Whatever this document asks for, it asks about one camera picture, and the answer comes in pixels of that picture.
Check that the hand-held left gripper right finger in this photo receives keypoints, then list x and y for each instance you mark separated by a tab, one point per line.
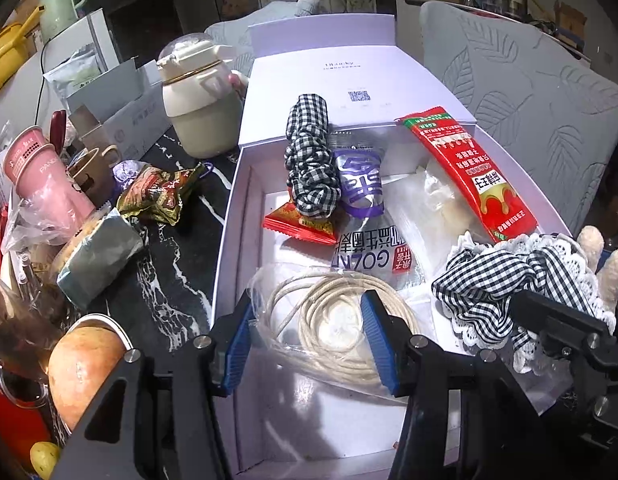
381	345

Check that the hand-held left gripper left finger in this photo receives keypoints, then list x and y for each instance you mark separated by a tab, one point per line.
236	350

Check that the plush doll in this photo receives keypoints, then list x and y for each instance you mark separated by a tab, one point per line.
489	280

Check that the clear purple-print snack bag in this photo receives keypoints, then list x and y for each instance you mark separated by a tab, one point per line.
369	255

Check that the small red snack packet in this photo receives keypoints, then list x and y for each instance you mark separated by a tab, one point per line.
289	220

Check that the long red sauce packet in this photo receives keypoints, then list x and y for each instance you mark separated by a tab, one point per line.
464	175

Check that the checkered fabric scrunchie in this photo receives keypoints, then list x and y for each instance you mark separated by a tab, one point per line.
309	170

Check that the lavender gift box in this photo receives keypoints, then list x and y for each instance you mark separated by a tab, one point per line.
369	75

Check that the orange round fruit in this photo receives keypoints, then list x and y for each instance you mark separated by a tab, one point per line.
84	370

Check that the grey-green biscuit packet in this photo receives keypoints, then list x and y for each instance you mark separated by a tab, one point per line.
99	255

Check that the brown snack wrapper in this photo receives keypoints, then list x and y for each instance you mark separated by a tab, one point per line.
159	192

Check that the light blue covered chair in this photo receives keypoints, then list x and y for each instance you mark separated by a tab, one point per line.
529	110
269	20

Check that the purple candy wrapper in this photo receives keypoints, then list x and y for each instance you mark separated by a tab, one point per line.
125	172

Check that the glass mug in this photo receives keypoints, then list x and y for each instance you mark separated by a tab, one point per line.
19	320

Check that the yellow-green round fruit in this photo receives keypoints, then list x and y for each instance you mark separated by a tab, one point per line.
44	460

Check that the beige mug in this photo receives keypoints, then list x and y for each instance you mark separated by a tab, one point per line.
96	172

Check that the red plastic bottle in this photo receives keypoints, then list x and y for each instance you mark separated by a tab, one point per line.
14	425

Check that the cream kettle-shaped bottle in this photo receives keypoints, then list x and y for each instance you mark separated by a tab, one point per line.
199	115

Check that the pink paper cup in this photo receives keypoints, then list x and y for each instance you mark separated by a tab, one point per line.
56	190
24	157

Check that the white cardboard box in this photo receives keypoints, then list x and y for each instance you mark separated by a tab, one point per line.
134	115

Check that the brown cardboard box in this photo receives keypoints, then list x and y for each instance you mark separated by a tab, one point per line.
569	22

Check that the green and white pouch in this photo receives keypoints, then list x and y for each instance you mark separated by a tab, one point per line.
76	75

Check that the white refrigerator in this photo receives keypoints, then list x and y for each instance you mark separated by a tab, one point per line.
96	35

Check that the yellow pot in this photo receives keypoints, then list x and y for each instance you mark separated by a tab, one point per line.
6	55

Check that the pale green jug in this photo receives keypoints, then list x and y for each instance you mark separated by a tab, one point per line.
61	7

